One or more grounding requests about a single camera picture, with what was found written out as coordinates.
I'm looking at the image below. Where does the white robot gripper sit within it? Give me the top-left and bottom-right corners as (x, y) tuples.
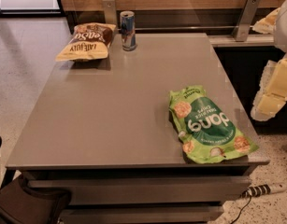
(251, 0), (287, 121)

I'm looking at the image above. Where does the green rice chip bag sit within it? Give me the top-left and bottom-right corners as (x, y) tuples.
(169, 85), (258, 164)

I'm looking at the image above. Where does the blue silver redbull can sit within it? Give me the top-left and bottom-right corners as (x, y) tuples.
(120, 11), (136, 51)

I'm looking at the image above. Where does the yellow brown chip bag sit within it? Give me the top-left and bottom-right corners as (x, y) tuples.
(55, 22), (116, 62)

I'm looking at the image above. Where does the white power strip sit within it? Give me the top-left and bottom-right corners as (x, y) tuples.
(240, 183), (287, 198)

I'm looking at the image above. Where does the upper grey drawer front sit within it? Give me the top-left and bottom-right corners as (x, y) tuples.
(29, 176), (251, 205)

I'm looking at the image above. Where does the grey drawer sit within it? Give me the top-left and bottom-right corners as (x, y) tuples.
(29, 176), (251, 205)
(60, 206), (223, 224)

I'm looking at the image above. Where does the lower grey drawer front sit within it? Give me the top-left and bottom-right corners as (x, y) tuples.
(60, 206), (223, 224)

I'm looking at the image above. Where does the dark brown chair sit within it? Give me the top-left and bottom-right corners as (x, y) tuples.
(0, 175), (71, 224)

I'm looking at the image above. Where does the right metal wall bracket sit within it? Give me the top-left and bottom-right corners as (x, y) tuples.
(232, 0), (261, 42)

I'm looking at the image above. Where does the metal wall bracket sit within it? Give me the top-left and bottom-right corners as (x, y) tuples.
(102, 0), (118, 25)
(232, 0), (261, 42)

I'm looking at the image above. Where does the horizontal metal rail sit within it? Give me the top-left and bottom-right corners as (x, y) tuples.
(116, 25), (254, 33)

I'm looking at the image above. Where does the black power cable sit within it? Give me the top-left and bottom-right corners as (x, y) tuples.
(230, 195), (253, 224)

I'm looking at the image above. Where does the left metal wall bracket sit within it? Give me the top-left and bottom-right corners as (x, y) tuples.
(102, 0), (118, 25)

